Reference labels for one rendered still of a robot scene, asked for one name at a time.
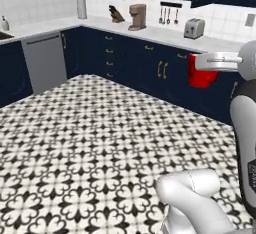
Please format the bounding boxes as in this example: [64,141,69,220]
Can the dark blue base cupboards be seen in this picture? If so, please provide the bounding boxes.
[0,25,256,126]

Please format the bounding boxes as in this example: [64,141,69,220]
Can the grey dishwasher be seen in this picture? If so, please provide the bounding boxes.
[21,32,68,96]

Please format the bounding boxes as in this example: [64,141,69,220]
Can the dark wooden knife block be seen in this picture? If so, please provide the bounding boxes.
[108,4,126,24]

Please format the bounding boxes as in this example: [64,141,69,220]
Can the grey wall socket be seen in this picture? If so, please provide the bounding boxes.
[244,12,256,28]

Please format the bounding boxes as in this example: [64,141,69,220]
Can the black utensil rail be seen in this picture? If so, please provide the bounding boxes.
[159,1,184,9]

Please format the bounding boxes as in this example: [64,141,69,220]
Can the brown coffee machine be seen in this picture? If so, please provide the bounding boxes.
[127,3,148,32]

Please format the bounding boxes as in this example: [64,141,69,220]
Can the white soap dispenser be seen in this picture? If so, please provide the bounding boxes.
[0,15,11,32]

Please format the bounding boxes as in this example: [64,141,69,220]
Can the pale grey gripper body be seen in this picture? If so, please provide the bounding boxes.
[194,52,242,73]

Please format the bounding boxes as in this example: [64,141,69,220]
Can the silver toaster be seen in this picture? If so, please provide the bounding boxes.
[183,17,207,41]

